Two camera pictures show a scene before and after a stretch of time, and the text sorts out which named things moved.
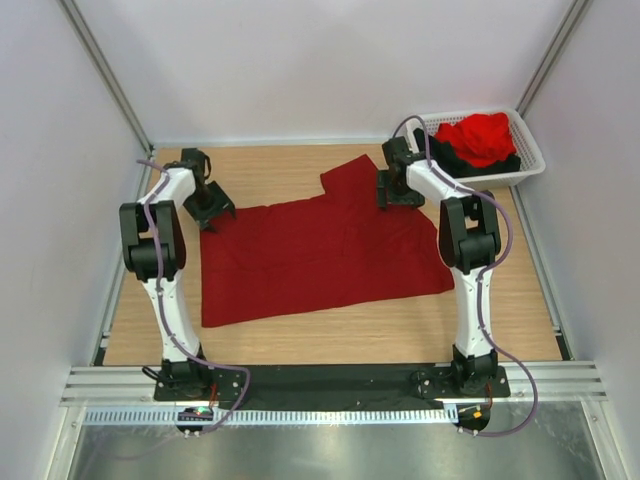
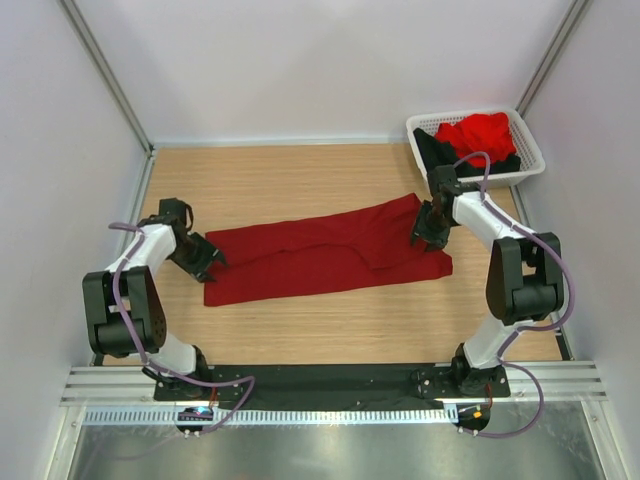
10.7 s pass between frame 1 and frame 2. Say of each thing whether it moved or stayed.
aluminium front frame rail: stayed
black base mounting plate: stayed
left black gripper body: moved
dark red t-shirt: moved
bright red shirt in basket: stayed
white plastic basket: stayed
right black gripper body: moved
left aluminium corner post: stayed
